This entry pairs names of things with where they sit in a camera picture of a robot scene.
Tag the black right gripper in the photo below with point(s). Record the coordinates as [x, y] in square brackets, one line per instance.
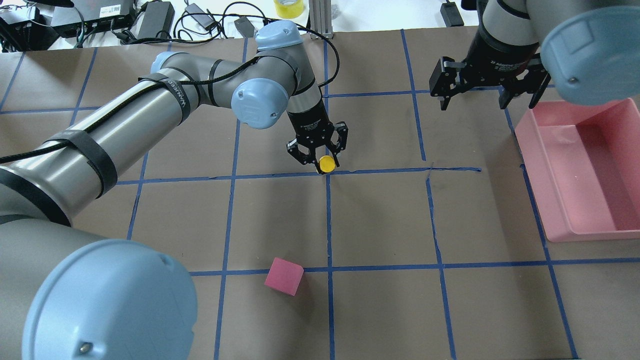
[497, 56]

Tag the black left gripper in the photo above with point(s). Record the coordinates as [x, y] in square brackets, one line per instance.
[310, 126]

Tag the yellow emergency stop button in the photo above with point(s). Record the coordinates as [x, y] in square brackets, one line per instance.
[326, 164]

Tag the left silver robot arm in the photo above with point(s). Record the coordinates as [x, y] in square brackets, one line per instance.
[69, 294]

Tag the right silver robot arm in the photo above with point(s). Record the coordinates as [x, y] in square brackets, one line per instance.
[588, 49]

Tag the black power adapter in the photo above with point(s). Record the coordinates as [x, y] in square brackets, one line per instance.
[450, 14]

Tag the pink plastic bin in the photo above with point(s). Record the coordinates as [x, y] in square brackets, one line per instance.
[583, 164]

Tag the yellow tape roll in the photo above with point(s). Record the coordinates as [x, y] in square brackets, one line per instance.
[289, 9]

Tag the pink cube near centre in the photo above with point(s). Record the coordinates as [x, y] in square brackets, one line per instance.
[284, 276]

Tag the black power brick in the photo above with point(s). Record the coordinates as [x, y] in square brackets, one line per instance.
[157, 18]

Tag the aluminium frame post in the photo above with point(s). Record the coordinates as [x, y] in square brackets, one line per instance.
[320, 17]

